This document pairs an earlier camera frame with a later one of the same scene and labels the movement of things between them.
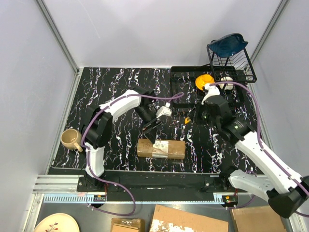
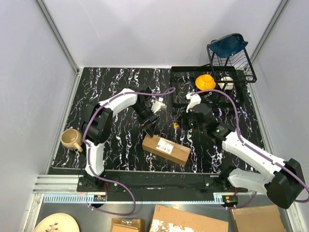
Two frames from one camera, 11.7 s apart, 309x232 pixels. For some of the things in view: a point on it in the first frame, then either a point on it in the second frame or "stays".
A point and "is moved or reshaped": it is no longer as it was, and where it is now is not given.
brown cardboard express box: [168, 149] is moved or reshaped
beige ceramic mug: [71, 139] stays
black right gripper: [197, 119] -> [190, 112]
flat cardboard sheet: [166, 219] stays
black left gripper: [150, 125] stays
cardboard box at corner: [259, 219] stays
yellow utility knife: [187, 120] -> [175, 125]
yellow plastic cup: [201, 80] stays
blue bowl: [229, 45] stays
